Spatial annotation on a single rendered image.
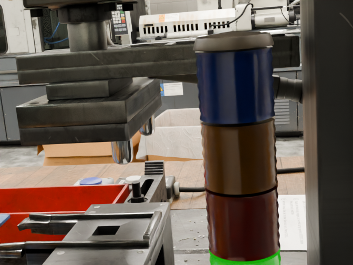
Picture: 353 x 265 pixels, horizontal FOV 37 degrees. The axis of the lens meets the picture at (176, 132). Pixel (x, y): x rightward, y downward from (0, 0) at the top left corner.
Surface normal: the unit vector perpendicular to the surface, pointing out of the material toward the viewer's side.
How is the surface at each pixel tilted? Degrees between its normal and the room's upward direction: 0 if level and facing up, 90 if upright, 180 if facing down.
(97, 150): 86
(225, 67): 104
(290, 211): 1
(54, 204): 90
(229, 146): 76
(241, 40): 72
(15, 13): 90
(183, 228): 0
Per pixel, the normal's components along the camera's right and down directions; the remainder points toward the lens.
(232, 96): -0.21, -0.02
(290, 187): -0.07, -0.98
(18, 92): -0.19, 0.22
